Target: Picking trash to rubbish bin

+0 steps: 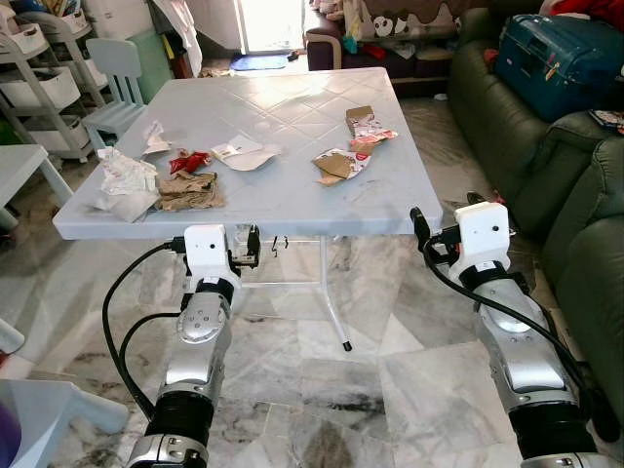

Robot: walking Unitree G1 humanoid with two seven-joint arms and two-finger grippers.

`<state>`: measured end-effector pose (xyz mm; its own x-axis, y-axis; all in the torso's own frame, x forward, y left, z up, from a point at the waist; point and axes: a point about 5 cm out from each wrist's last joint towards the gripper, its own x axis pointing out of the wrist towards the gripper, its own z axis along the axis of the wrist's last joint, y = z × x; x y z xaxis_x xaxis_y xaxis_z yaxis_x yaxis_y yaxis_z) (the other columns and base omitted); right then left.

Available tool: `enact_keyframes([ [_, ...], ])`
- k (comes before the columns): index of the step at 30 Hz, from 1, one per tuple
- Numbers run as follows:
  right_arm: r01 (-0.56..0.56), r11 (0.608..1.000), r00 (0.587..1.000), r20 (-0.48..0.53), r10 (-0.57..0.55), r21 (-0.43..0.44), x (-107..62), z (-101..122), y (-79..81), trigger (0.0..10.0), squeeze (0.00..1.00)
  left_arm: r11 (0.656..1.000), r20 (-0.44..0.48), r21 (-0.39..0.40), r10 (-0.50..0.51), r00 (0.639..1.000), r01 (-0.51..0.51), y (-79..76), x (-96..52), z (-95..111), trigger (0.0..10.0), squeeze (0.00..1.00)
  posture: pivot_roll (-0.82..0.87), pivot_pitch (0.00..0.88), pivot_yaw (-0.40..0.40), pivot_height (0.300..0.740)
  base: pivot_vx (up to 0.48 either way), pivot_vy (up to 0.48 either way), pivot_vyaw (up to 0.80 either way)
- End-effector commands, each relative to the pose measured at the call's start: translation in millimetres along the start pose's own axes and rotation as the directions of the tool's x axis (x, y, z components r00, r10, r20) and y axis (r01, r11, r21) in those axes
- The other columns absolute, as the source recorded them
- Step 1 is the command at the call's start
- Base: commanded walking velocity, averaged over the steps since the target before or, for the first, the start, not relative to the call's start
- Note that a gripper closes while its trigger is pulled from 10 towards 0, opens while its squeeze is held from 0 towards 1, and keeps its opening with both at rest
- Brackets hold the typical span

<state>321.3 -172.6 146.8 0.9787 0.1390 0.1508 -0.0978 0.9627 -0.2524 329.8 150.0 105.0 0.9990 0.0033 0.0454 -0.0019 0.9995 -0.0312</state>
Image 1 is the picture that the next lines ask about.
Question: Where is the brown crumpled paper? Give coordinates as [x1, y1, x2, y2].
[156, 172, 226, 213]

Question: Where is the red crumpled wrapper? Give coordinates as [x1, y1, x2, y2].
[169, 149, 214, 176]

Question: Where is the small white side table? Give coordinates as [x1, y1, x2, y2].
[0, 144, 75, 233]

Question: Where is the brown panda blanket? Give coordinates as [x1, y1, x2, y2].
[359, 0, 461, 42]

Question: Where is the white plastic stool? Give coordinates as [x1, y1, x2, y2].
[0, 375, 130, 468]

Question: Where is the pale blue child chair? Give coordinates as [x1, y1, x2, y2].
[82, 39, 149, 149]

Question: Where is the white plastic folding table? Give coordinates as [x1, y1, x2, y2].
[52, 66, 446, 354]

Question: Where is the green bin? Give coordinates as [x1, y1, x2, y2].
[125, 27, 175, 104]

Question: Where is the dark green leather sofa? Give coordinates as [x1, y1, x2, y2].
[447, 8, 624, 401]

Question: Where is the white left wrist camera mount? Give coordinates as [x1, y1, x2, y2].
[183, 225, 241, 284]

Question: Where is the red cloth heap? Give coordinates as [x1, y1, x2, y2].
[549, 0, 624, 28]

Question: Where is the white hanging cloth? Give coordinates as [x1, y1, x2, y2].
[154, 0, 204, 77]

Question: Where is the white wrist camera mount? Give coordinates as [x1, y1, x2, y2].
[453, 202, 512, 271]
[183, 225, 241, 284]

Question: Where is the white shelf trolley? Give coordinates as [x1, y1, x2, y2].
[0, 8, 110, 165]

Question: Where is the white crumpled paper wrapper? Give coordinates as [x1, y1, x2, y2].
[96, 146, 162, 223]

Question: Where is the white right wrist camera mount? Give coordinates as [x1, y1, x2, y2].
[453, 202, 512, 271]

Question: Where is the purple sofa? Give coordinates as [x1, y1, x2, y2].
[304, 0, 464, 81]

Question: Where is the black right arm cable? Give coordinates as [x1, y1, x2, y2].
[417, 239, 622, 445]

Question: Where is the colourful magazine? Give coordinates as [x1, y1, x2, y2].
[588, 109, 624, 134]

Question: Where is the small white paper scrap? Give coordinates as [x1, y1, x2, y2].
[142, 121, 173, 157]

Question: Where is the white printed envelope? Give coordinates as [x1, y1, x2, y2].
[210, 136, 284, 173]

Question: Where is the red white carton box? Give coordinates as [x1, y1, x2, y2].
[345, 105, 400, 148]

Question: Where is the blue suitcase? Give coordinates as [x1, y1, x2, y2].
[492, 13, 624, 123]

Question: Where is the blue door mat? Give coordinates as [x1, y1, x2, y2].
[229, 54, 292, 73]

